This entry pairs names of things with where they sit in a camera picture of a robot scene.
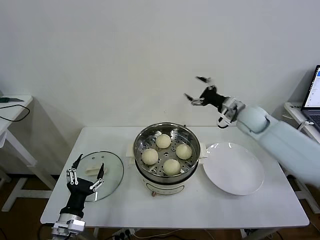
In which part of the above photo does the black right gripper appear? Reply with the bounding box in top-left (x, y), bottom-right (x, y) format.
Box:
top-left (183, 76), bottom-right (227, 112)

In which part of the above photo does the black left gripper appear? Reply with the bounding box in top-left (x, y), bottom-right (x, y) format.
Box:
top-left (59, 153), bottom-right (105, 216)

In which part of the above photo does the round glass pot lid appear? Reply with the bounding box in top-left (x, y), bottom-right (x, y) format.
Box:
top-left (66, 150), bottom-right (125, 202)

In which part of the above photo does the white steamed baozi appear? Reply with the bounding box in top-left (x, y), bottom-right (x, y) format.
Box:
top-left (162, 158), bottom-right (181, 176)
top-left (156, 133), bottom-right (173, 150)
top-left (141, 148), bottom-right (160, 166)
top-left (175, 143), bottom-right (193, 160)

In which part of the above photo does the stainless steel steamer basket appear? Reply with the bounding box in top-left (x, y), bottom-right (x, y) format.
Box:
top-left (125, 121), bottom-right (208, 180)

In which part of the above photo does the white power strip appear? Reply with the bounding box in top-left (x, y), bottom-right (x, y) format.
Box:
top-left (111, 228), bottom-right (141, 239)

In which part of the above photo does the cream electric cooker base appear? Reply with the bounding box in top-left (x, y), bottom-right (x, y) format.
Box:
top-left (127, 157), bottom-right (206, 199)

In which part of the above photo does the white round plate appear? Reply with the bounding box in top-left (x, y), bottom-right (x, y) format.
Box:
top-left (202, 141), bottom-right (265, 196)

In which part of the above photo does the white side table with laptop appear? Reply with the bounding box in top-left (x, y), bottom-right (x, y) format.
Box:
top-left (283, 101), bottom-right (320, 214)

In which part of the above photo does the dark green flat tool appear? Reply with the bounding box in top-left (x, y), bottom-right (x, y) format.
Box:
top-left (0, 96), bottom-right (25, 103)

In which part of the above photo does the open laptop computer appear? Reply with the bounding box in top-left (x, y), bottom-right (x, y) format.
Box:
top-left (300, 64), bottom-right (320, 133)

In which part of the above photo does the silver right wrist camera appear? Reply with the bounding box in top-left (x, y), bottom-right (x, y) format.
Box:
top-left (217, 98), bottom-right (238, 130)

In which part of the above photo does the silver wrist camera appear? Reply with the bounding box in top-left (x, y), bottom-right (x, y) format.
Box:
top-left (51, 217), bottom-right (87, 236)
top-left (217, 98), bottom-right (238, 130)

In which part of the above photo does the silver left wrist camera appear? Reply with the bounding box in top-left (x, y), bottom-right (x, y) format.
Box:
top-left (51, 217), bottom-right (87, 236)

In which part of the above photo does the black looped cable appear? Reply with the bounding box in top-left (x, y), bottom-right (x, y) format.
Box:
top-left (0, 104), bottom-right (31, 123)

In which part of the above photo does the white side table with cable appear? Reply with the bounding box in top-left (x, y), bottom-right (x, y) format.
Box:
top-left (0, 94), bottom-right (60, 213)

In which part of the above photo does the white cable under table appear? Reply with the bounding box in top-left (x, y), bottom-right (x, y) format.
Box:
top-left (133, 227), bottom-right (182, 238)

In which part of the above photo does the white laptop charging cable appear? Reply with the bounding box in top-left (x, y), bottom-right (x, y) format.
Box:
top-left (297, 120), bottom-right (314, 131)

